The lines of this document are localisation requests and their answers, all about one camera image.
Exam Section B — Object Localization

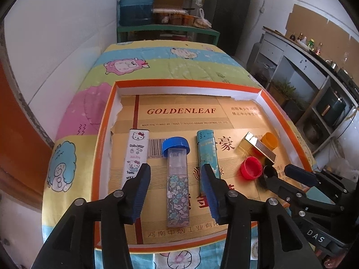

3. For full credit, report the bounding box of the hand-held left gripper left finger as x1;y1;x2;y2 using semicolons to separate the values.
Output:
31;163;152;269

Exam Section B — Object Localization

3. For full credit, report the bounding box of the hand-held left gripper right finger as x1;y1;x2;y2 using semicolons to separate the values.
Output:
202;163;323;269

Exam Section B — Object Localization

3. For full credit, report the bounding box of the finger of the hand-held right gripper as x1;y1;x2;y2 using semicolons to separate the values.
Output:
265;174;344;214
284;165;359;194

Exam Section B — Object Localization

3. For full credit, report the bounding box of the black bottle cap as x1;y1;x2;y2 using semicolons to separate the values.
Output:
262;165;279;189

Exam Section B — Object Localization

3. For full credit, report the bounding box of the clear floral lighter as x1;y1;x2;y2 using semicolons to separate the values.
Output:
166;148;190;228

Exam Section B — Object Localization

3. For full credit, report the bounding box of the red bottle cap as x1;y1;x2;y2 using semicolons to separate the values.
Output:
241;157;263;180

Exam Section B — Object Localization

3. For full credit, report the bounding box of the plain orange bottle cap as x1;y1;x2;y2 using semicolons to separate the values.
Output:
261;132;279;152

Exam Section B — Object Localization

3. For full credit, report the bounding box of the teal lighter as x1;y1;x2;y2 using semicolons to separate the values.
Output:
196;130;221;195

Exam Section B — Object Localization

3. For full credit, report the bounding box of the blue bottle cap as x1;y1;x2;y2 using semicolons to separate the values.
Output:
162;136;191;157

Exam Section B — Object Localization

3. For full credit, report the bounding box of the white orange shallow box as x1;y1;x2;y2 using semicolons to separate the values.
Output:
90;80;316;254

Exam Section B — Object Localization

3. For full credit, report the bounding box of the white cartoon lighter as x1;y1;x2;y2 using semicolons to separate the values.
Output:
123;129;150;185

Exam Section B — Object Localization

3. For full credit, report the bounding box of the gold lighter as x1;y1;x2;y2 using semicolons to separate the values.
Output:
238;132;278;165

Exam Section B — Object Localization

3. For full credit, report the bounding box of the dark teal cooker appliance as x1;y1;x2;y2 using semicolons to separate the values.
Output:
317;88;347;126

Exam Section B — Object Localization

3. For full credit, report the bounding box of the tan cardboard liner sheet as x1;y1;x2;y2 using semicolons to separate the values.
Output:
108;95;277;244

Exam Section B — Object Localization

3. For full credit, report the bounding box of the green potted plant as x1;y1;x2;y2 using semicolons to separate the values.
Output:
269;80;298;104

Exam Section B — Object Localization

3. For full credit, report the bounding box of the black stove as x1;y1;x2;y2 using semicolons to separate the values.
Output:
337;69;359;90

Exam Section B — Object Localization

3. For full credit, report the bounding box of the white kitchen counter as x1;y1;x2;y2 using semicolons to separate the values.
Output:
259;26;359;146

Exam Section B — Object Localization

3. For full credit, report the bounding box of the grey gas cylinder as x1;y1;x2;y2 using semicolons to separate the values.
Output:
247;42;261;75

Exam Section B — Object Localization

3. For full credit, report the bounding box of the wooden door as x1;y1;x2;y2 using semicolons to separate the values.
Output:
0;62;55;202

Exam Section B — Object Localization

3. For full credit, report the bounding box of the green shelf table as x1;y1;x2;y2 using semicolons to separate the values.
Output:
117;24;221;47

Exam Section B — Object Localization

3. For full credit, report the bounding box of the white plastic bag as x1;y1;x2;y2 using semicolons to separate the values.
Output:
193;8;212;28

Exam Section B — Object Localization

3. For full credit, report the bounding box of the black refrigerator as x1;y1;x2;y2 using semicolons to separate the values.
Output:
203;0;254;56

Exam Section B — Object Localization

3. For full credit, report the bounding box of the blue water jug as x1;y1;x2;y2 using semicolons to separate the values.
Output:
119;0;157;26

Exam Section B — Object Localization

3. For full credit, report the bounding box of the metal shelf rack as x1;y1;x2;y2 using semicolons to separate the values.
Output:
153;0;205;27

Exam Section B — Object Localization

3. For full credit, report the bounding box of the cardboard wall panel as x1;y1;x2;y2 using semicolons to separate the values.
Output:
285;4;359;54

